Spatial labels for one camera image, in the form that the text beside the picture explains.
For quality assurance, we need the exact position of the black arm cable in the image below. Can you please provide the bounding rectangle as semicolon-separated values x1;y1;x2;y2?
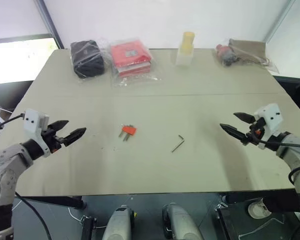
257;138;300;186
0;113;26;135

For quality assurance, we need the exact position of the white round floor device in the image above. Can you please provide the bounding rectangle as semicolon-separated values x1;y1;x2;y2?
246;198;272;219

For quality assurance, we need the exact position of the dark window post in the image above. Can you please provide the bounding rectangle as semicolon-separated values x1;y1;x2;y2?
32;0;65;50

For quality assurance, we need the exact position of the bright window panel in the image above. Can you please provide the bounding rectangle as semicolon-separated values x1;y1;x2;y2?
0;33;64;86

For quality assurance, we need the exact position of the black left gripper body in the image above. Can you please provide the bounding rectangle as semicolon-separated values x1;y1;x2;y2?
41;123;67;154

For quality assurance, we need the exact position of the black floor bracket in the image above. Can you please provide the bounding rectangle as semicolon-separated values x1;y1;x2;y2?
79;215;99;240

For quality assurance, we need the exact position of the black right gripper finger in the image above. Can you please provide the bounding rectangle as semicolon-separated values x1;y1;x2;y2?
219;122;249;145
233;112;256;124

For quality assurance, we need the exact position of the black table frame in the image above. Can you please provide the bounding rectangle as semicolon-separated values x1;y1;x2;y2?
14;195;88;210

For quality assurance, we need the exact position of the silver robot leg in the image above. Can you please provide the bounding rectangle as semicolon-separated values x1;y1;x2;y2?
161;202;205;240
101;204;136;240

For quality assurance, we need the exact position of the white block stand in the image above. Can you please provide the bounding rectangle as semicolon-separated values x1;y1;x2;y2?
175;42;195;67

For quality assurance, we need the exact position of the clear plastic bag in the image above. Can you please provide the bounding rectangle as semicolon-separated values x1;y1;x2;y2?
99;36;164;89

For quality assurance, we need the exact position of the red grey item in plastic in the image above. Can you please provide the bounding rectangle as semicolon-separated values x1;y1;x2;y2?
214;42;242;68

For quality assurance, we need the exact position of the black floor cable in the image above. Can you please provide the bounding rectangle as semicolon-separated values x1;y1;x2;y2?
12;191;54;240

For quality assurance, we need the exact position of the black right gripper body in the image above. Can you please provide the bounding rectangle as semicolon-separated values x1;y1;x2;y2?
245;116;267;147

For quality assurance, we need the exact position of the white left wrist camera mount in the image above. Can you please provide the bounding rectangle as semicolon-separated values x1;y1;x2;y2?
23;108;51;158

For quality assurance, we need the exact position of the yellow cylinder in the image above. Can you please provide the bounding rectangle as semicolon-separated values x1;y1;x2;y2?
181;31;195;52

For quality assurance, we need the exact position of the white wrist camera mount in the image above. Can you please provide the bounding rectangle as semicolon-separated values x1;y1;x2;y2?
23;108;51;158
254;102;284;151

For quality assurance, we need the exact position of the metal hex key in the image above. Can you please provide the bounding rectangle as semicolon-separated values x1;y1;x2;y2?
170;134;186;153

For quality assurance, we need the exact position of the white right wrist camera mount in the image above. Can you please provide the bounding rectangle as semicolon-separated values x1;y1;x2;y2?
254;102;284;151

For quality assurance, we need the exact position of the black bag in plastic wrap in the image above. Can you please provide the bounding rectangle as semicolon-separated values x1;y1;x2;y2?
69;39;107;79

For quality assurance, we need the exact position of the red boxes stack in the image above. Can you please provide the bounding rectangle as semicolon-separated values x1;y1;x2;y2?
110;41;152;77

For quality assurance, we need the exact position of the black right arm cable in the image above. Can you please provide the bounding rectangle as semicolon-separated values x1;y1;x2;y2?
257;138;300;186

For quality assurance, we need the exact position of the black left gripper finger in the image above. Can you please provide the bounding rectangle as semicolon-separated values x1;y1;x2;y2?
48;119;70;131
62;127;87;147

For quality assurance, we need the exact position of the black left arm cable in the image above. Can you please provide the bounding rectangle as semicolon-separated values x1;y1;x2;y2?
0;113;26;135

